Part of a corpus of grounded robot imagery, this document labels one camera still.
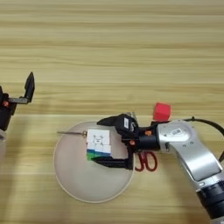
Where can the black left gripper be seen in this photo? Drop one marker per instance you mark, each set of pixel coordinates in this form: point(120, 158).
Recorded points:
point(5, 113)

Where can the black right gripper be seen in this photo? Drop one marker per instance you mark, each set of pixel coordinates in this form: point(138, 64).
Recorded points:
point(147, 141)

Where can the multicoloured puzzle cube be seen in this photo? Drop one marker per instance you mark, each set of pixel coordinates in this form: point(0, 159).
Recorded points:
point(98, 143)

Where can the small red cube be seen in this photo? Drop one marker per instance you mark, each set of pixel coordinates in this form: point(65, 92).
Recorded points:
point(162, 112)

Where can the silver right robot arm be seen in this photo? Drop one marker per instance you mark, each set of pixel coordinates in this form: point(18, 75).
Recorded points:
point(192, 151)

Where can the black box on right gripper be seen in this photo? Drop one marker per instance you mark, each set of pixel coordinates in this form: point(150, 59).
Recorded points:
point(128, 128)

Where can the round beige plate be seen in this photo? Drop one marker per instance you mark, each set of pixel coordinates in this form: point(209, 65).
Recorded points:
point(87, 183)

